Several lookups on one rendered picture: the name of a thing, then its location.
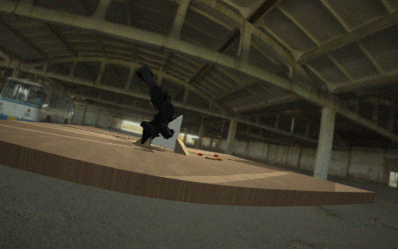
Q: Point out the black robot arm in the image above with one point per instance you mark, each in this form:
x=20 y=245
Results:
x=159 y=99

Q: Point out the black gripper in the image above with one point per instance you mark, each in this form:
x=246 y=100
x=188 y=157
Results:
x=150 y=128

